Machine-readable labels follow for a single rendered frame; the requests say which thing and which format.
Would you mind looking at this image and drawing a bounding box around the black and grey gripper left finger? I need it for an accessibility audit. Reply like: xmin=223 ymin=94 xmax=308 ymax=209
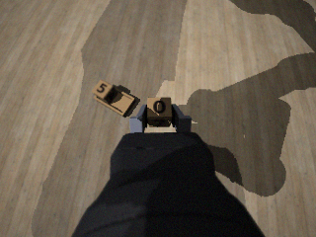
xmin=129 ymin=105 xmax=148 ymax=133

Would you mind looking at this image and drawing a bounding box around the tan calendar cube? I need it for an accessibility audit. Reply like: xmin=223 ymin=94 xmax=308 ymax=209
xmin=147 ymin=98 xmax=172 ymax=127
xmin=92 ymin=80 xmax=118 ymax=105

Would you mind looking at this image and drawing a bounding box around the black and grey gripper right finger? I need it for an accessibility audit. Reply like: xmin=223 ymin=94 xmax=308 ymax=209
xmin=171 ymin=104 xmax=192 ymax=132

